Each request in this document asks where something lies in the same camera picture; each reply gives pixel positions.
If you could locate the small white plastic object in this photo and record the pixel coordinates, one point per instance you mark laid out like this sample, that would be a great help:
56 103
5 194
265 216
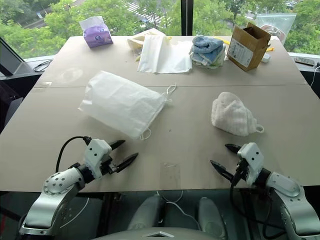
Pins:
266 58

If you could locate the yellow strip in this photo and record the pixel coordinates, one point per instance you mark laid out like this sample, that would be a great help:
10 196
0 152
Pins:
227 41

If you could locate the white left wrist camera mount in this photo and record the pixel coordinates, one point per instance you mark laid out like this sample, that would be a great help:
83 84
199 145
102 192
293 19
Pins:
96 152

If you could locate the open cardboard box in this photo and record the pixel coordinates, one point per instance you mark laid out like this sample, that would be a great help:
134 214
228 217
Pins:
246 48

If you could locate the clear plastic zip bag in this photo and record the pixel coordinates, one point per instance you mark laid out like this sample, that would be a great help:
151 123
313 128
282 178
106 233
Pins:
282 25

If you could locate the dark rounded robot leg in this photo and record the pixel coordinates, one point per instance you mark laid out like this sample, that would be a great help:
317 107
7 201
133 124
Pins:
147 212
212 217

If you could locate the black window frame post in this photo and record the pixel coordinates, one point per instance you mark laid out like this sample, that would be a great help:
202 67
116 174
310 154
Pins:
186 17

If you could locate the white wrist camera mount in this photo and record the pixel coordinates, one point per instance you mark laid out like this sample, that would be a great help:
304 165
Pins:
96 152
252 156

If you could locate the purple tissue pack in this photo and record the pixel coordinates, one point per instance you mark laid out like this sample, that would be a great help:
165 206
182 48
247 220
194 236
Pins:
97 35

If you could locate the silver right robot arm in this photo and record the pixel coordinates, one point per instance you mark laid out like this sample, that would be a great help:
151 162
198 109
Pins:
285 183

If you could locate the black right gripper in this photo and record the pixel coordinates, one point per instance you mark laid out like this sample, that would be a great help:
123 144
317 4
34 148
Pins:
242 171

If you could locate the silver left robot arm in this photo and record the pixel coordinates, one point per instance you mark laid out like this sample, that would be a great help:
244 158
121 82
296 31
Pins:
60 180

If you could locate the white fluffy towel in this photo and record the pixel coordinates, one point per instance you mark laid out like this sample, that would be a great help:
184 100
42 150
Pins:
232 113

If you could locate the dark remote control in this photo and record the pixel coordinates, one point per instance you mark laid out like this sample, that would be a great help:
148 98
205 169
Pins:
304 61

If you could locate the dark monitor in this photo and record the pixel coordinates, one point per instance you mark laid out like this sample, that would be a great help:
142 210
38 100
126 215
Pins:
12 58

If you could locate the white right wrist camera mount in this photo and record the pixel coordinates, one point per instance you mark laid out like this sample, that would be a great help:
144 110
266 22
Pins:
252 156

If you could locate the flat white bag pile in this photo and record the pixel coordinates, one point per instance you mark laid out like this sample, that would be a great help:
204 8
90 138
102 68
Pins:
162 56

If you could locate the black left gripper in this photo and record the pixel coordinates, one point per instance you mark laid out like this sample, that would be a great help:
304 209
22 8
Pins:
110 167

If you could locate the grey robot torso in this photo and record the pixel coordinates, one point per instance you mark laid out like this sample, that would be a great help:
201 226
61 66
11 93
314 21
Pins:
160 233

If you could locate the stack of blue cloths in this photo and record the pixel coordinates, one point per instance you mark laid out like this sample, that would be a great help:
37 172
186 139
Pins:
207 51

